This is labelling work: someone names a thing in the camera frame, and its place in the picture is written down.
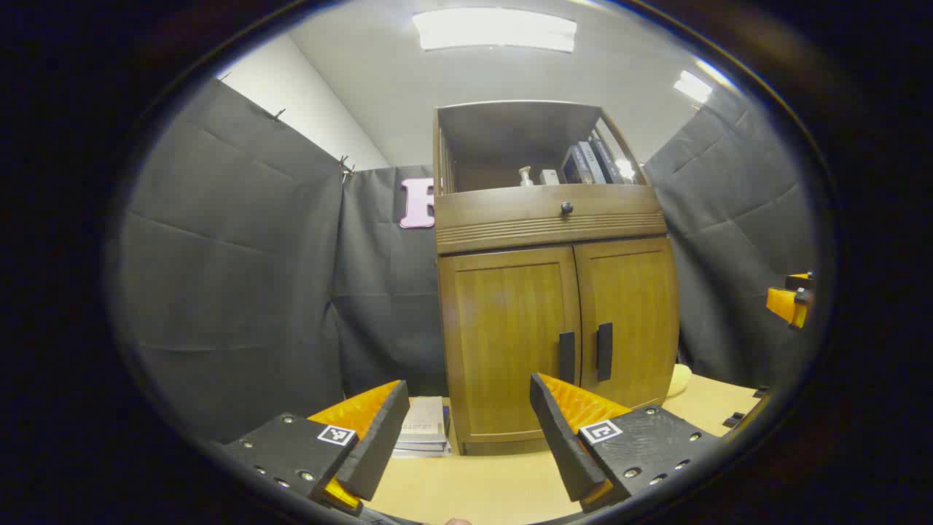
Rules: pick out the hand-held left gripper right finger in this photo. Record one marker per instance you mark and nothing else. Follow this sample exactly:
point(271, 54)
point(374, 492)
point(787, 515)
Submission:
point(557, 437)

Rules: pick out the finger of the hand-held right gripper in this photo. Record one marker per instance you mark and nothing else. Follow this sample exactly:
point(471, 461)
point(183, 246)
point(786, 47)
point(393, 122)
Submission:
point(786, 305)

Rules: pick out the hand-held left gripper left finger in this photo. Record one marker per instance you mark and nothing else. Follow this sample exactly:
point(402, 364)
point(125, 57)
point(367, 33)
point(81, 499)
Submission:
point(379, 445)

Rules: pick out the wooden cabinet door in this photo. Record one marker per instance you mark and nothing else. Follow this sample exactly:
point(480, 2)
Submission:
point(503, 335)
point(641, 313)

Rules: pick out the brown wooden shoe cabinet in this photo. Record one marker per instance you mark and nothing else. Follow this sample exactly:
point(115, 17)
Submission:
point(510, 131)

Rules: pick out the wooden cabinet drawer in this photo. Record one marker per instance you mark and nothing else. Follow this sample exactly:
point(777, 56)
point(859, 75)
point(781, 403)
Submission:
point(510, 219)

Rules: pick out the white edged book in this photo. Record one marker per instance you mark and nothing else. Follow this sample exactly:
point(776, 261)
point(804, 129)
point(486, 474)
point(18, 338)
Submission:
point(426, 453)

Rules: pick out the beige cover book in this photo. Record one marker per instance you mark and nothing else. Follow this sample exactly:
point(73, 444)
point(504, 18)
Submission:
point(424, 419)

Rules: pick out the pale yellow round cushion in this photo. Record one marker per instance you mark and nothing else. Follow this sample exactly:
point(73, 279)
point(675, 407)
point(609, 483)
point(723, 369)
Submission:
point(679, 379)

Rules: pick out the black backdrop cloth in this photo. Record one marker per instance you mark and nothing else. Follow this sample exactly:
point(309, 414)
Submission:
point(240, 277)

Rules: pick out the small ceiling light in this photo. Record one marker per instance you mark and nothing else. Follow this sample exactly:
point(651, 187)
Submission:
point(692, 86)

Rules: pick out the grey upright book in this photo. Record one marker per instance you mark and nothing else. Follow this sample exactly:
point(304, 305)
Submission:
point(592, 162)

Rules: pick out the dark blue upright book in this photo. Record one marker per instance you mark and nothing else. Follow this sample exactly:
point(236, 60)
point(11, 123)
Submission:
point(572, 166)

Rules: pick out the small white box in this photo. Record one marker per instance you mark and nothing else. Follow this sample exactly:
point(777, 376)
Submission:
point(549, 177)

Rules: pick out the small white pump bottle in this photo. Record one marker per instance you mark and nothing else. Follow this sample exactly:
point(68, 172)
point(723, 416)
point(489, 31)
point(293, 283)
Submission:
point(525, 178)

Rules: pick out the large rectangular ceiling light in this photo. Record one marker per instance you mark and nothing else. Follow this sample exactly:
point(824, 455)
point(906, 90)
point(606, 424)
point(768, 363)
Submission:
point(496, 29)

